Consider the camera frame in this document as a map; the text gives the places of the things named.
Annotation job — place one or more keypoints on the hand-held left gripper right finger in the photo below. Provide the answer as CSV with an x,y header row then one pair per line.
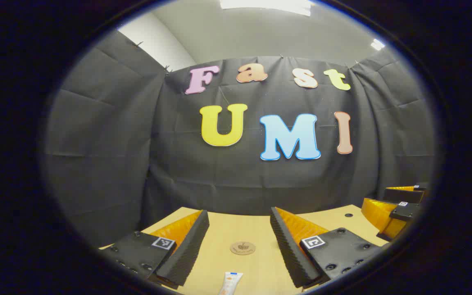
x,y
287,246

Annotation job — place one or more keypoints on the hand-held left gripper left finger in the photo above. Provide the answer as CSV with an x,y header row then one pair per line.
x,y
191,246

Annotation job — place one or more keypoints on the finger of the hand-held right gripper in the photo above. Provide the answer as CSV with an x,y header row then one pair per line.
x,y
404,195
404,211

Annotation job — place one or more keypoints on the round wooden coaster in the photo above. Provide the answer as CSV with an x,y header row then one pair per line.
x,y
242,248

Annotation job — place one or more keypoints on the white toothpaste tube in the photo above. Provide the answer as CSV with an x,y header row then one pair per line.
x,y
230,282

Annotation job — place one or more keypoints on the light wooden desktop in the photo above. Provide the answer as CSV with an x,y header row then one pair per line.
x,y
244,229

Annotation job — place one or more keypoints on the black backdrop cloth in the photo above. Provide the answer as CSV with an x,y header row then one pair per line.
x,y
219,184

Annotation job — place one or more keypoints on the small ceiling light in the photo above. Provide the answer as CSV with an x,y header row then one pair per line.
x,y
377,44

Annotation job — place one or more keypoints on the large ceiling light panel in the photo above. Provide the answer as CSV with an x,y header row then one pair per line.
x,y
266,5

